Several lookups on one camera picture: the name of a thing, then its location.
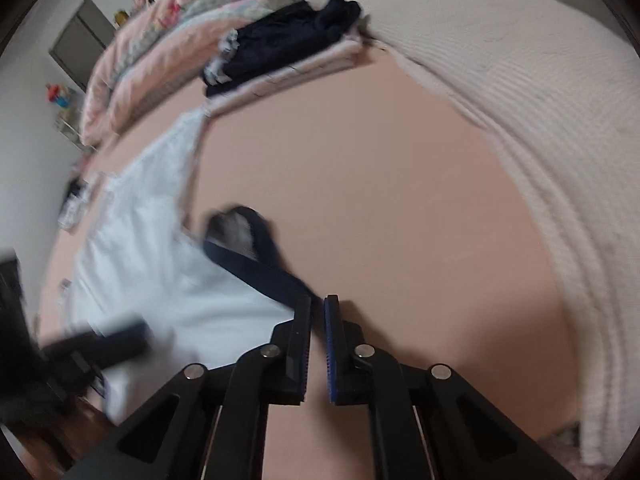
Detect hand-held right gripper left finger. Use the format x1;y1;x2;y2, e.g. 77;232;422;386
65;294;313;480

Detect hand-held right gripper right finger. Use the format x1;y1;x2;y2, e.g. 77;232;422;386
322;294;581;480

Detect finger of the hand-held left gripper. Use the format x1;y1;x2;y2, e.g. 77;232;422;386
46;322;151;368

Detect white garment with navy trim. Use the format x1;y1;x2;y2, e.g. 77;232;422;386
60;110;316;426

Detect navy folded clothes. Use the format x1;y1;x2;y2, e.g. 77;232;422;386
202;0;362;97

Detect small white garment navy bow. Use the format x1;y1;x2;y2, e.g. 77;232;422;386
57;190;92;232

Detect bed with pink sheet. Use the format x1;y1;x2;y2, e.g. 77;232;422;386
37;50;586;480

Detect colourful toy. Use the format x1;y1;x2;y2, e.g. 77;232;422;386
45;82;71;107

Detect pale pink folded garment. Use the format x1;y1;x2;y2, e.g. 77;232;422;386
205;35;363;111

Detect grey door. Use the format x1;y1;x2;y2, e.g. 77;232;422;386
48;0;118;92

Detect pink folded quilt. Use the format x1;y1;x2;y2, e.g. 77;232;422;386
80;0;301;146

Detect cream knit blanket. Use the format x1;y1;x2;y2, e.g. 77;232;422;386
307;0;640;466

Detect white wire rack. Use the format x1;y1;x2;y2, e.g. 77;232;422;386
54;105;96;151

